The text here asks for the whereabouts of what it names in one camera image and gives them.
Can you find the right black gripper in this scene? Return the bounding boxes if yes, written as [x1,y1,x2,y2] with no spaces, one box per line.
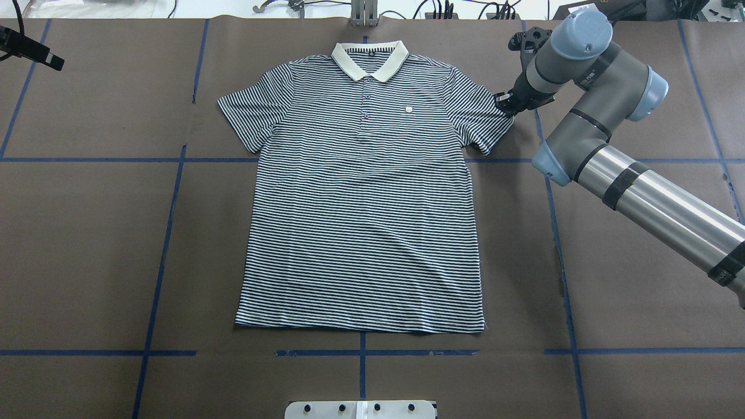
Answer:
[495,73,554,117]

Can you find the navy white striped polo shirt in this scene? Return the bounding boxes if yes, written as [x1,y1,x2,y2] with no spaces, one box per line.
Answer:
[217,41,513,334]

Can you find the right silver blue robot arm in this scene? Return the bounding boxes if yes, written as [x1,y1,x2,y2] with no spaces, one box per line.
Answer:
[495,8,744,307]

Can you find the grey aluminium frame post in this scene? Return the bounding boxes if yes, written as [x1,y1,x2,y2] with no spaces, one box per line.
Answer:
[349,0,379,27]

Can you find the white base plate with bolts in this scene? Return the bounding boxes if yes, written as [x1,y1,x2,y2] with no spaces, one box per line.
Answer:
[284,400,438,418]

